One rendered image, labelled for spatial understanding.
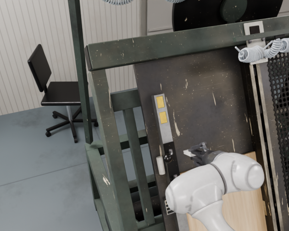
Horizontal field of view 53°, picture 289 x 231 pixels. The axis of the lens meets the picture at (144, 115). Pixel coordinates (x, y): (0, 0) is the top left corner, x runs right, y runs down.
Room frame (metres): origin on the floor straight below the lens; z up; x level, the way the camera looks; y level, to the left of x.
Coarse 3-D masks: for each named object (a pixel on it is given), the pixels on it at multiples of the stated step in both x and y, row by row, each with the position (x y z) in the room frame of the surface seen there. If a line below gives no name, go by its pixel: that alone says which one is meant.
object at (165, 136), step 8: (152, 96) 1.09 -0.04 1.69; (160, 120) 1.02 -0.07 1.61; (168, 120) 1.03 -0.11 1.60; (160, 128) 1.00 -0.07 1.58; (168, 128) 1.01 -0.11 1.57; (160, 136) 1.00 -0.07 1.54; (168, 136) 0.99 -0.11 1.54; (160, 144) 0.99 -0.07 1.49; (168, 176) 0.89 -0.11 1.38; (176, 216) 0.79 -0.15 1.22; (184, 216) 0.80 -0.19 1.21; (176, 224) 0.79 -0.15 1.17; (184, 224) 0.78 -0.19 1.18
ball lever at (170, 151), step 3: (168, 150) 0.94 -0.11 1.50; (171, 150) 0.94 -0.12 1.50; (168, 153) 0.91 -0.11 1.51; (171, 153) 0.94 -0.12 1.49; (165, 156) 0.85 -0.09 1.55; (168, 156) 0.85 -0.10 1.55; (171, 156) 0.85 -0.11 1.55; (165, 159) 0.84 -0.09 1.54; (168, 159) 0.84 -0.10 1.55; (171, 159) 0.84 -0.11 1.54; (168, 162) 0.84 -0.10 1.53
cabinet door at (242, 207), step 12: (252, 156) 1.06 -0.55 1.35; (240, 192) 0.94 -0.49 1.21; (252, 192) 0.95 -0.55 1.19; (228, 204) 0.89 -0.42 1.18; (240, 204) 0.91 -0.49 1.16; (252, 204) 0.92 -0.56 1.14; (228, 216) 0.86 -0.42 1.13; (240, 216) 0.87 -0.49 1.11; (252, 216) 0.89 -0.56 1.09; (264, 216) 0.90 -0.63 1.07; (192, 228) 0.79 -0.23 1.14; (204, 228) 0.80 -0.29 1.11; (240, 228) 0.84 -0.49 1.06; (252, 228) 0.85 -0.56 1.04; (264, 228) 0.86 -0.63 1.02
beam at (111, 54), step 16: (288, 16) 1.41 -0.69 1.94; (176, 32) 1.20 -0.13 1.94; (192, 32) 1.22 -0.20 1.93; (208, 32) 1.24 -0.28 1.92; (224, 32) 1.27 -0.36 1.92; (240, 32) 1.29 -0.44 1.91; (96, 48) 1.07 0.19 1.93; (112, 48) 1.08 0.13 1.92; (128, 48) 1.10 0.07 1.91; (144, 48) 1.12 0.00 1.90; (160, 48) 1.14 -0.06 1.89; (176, 48) 1.16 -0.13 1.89; (192, 48) 1.18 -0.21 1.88; (208, 48) 1.21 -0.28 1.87; (224, 48) 1.30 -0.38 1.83; (96, 64) 1.03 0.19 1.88; (112, 64) 1.05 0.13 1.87; (128, 64) 1.11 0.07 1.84
